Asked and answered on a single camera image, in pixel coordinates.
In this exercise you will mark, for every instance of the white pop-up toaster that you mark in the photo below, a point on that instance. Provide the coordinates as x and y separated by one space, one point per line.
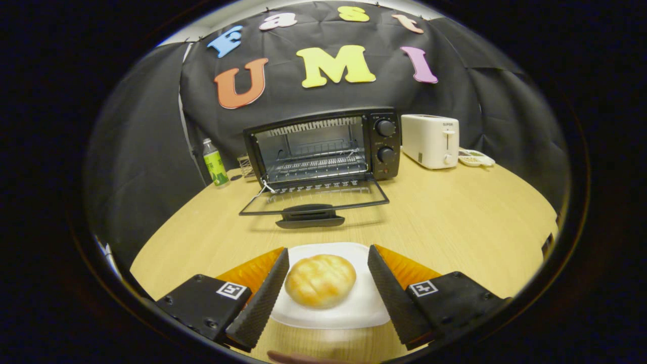
427 141

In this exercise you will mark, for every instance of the golden bread bun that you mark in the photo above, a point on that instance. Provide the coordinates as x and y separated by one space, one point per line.
320 280

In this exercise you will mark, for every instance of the black backdrop cloth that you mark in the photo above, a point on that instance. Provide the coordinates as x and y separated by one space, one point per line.
323 98

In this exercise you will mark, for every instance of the white square plate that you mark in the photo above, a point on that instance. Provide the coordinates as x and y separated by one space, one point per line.
364 308

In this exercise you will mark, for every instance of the small clear glass holder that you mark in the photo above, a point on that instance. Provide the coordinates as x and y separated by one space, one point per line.
246 167

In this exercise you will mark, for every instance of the green label plastic bottle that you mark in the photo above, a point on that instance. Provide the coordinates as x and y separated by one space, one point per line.
216 169

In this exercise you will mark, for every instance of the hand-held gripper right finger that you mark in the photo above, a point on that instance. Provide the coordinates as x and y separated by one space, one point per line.
394 298

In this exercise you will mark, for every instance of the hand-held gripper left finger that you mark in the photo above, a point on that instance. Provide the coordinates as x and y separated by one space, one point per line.
263 298

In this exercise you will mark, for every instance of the white divided snack dish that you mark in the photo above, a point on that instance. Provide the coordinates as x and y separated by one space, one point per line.
475 160

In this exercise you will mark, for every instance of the black toaster oven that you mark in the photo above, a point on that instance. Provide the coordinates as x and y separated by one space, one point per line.
375 167

